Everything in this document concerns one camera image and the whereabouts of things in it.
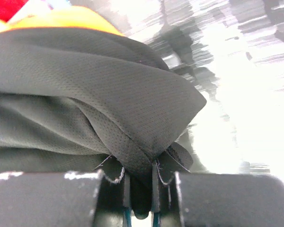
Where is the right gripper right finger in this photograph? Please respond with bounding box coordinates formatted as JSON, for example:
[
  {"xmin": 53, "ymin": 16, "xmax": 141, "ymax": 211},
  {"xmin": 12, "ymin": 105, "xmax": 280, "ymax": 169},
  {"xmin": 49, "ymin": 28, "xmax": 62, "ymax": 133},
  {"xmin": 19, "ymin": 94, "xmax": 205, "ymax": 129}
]
[{"xmin": 151, "ymin": 152, "xmax": 284, "ymax": 227}]

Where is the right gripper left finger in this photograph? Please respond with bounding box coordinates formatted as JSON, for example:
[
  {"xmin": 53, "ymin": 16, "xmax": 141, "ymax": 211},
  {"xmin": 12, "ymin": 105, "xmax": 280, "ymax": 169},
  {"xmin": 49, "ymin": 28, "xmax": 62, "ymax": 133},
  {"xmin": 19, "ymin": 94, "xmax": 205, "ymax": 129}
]
[{"xmin": 0, "ymin": 156, "xmax": 131, "ymax": 227}]

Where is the black mesh t shirt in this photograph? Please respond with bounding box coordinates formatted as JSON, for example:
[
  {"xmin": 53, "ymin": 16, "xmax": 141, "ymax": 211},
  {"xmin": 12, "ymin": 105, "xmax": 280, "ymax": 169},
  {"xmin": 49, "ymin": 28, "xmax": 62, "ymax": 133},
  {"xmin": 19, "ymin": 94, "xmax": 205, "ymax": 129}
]
[{"xmin": 0, "ymin": 27, "xmax": 206, "ymax": 219}]

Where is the orange t shirt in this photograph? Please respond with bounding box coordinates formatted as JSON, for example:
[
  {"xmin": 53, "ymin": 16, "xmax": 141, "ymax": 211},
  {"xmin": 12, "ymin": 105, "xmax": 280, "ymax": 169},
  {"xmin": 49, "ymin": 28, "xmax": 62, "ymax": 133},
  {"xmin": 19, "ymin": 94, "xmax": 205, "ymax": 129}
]
[{"xmin": 0, "ymin": 6, "xmax": 123, "ymax": 36}]

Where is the red t shirt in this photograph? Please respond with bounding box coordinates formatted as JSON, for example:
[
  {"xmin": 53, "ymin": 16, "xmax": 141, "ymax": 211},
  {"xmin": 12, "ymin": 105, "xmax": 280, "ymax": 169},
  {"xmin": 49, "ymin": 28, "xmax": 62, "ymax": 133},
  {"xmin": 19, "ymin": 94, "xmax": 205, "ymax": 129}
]
[{"xmin": 0, "ymin": 0, "xmax": 28, "ymax": 22}]

